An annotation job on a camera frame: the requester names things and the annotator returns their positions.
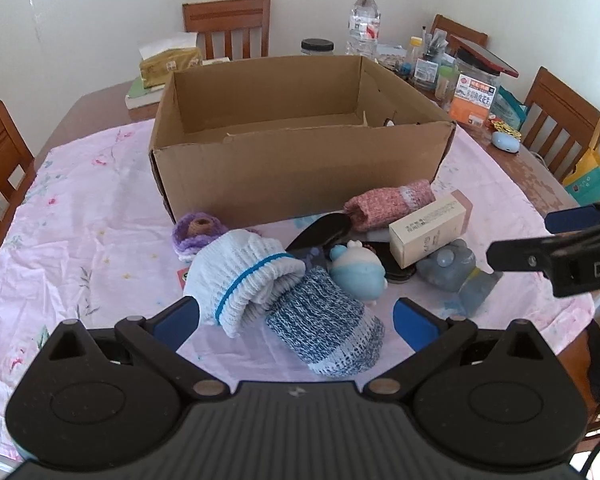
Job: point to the black glasses case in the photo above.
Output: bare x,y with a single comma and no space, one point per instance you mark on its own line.
314,243

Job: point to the blue white squishy toy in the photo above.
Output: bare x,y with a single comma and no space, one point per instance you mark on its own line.
358,271

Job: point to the purple crochet flower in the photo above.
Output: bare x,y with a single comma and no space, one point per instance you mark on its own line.
193,232

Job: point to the yellow tissue box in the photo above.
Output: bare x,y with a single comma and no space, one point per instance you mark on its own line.
170,54

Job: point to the black lid glass jar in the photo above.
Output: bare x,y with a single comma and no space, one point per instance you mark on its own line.
317,46

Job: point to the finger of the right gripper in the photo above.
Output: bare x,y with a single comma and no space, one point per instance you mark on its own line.
573,219
527,254

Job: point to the red smartphone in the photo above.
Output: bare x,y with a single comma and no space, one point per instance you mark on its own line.
485,56

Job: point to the pink knitted sock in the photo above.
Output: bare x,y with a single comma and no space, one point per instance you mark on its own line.
377,208

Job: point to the light blue oval gadget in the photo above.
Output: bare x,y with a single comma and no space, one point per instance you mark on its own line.
505,142

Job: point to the pen holder cup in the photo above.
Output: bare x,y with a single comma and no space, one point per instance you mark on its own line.
433,54

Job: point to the teal snack packet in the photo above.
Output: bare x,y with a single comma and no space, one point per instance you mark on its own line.
507,108

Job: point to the blue white knitted sock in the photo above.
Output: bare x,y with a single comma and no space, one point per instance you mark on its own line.
331,332

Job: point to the yellow green paper bag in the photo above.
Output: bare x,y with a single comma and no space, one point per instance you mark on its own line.
583,182

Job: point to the white knitted sock roll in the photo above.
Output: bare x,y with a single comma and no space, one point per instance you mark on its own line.
237,278

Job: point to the green lid small bottle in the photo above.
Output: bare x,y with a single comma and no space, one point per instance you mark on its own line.
445,85

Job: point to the gold ornament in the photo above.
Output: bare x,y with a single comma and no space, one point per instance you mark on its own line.
497,124

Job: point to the cream carton box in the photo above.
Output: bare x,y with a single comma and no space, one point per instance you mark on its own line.
422,232

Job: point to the wooden chair back centre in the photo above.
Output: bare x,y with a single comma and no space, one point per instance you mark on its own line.
228,17

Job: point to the grey rubber toy figure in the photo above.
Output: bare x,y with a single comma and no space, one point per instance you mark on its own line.
453,268

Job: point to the large cardboard box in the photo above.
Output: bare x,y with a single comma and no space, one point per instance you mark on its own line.
268,139

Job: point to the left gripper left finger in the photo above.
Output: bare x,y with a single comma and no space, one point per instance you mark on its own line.
155,342

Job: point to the green white book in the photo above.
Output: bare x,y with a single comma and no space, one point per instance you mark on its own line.
139,96

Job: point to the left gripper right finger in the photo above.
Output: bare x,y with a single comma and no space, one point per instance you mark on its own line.
435,342

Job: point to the yellow lid bottle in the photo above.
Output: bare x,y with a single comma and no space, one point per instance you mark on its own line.
414,52

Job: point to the clear plastic water bottle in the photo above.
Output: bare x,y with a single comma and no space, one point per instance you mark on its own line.
363,29

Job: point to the wooden chair far right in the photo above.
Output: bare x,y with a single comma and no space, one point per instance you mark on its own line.
456,31

